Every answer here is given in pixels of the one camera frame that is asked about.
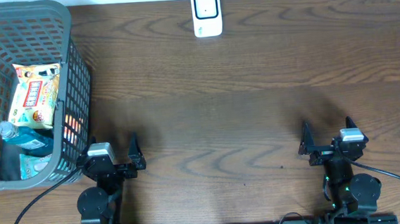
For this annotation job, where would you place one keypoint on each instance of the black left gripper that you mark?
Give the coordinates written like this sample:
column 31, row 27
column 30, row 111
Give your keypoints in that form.
column 136, row 155

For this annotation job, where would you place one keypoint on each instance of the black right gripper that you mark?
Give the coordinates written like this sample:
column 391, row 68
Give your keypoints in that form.
column 307, row 140

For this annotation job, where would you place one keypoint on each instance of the teal mouthwash bottle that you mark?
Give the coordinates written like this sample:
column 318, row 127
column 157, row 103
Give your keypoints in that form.
column 26, row 138

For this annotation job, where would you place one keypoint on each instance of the light teal candy packet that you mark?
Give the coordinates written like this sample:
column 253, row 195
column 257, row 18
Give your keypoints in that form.
column 30, row 166

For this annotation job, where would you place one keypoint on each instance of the yellow snack bag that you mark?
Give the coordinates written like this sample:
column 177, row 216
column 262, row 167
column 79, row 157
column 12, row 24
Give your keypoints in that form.
column 35, row 96

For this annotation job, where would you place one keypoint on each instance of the small orange box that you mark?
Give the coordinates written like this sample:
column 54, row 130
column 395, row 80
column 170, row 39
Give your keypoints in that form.
column 72, row 129

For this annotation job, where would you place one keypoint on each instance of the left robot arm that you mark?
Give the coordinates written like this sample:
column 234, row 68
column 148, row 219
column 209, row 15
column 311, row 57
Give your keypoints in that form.
column 101, row 204

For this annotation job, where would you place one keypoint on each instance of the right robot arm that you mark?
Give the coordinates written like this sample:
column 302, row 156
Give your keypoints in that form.
column 353, row 196

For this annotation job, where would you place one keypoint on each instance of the white barcode scanner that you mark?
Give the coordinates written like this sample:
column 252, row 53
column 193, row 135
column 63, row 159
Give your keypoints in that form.
column 207, row 18

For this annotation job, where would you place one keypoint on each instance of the grey plastic mesh basket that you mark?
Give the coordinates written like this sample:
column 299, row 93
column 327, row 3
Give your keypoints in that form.
column 38, row 32

